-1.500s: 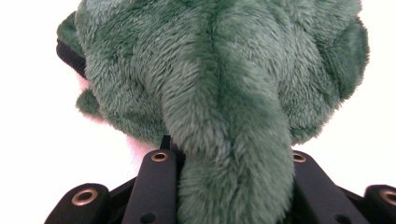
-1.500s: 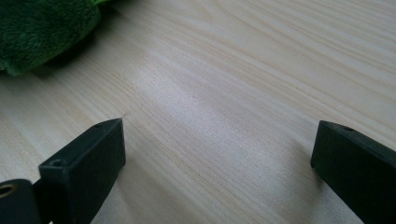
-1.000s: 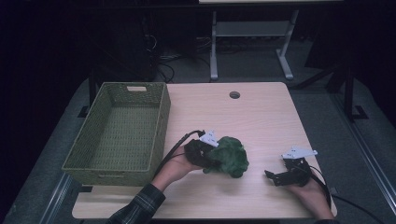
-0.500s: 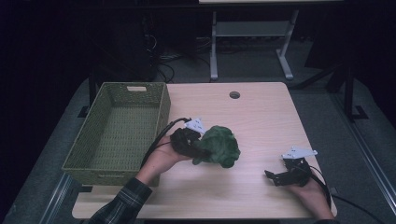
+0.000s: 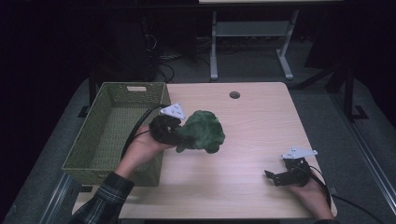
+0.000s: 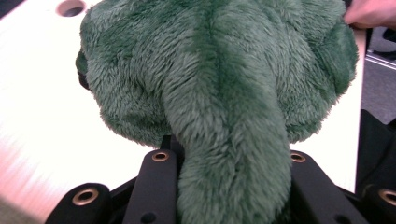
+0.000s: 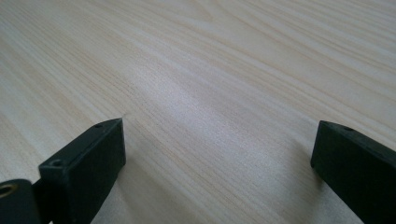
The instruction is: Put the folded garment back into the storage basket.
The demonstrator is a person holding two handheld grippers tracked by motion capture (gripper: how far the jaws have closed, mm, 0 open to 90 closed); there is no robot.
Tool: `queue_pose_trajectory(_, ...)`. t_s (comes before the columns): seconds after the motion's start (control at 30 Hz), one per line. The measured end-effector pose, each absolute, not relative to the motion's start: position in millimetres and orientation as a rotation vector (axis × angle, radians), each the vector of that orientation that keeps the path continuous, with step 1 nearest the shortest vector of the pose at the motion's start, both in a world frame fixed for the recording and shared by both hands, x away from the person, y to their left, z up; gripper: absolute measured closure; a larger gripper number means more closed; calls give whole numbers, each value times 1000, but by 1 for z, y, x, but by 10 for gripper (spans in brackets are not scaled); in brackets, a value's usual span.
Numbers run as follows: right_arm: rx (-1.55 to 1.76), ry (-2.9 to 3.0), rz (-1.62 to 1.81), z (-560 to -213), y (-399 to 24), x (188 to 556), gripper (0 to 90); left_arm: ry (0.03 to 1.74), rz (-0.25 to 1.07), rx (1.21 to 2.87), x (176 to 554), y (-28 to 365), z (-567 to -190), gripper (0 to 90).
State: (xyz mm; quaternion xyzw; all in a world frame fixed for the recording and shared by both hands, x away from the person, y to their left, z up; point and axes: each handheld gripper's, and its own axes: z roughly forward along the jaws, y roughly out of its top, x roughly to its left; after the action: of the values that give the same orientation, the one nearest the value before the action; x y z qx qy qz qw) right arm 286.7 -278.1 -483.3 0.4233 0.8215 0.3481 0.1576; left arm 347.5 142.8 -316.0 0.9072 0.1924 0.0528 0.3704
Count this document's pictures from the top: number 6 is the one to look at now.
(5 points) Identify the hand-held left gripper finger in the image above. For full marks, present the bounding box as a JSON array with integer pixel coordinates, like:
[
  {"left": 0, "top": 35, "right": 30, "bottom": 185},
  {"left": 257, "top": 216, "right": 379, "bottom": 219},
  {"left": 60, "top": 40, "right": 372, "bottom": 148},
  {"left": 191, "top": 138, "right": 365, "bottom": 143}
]
[{"left": 160, "top": 134, "right": 185, "bottom": 162}]

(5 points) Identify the green fuzzy plush garment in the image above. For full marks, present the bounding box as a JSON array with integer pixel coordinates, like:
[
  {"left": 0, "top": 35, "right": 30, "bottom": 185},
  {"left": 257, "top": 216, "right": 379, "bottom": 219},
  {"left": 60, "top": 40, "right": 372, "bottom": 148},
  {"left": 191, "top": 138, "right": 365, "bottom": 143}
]
[{"left": 75, "top": 0, "right": 359, "bottom": 224}]

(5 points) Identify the black cloth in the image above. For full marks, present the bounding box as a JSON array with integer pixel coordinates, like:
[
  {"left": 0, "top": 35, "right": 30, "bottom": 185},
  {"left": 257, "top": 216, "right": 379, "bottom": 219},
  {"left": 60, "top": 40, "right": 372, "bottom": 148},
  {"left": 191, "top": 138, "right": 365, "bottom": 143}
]
[{"left": 354, "top": 108, "right": 396, "bottom": 196}]

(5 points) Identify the metal frame rail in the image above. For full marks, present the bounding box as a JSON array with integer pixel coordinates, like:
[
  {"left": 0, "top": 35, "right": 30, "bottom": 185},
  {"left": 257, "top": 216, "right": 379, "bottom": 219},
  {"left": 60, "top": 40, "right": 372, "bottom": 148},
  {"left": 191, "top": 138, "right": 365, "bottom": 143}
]
[{"left": 364, "top": 50, "right": 396, "bottom": 71}]

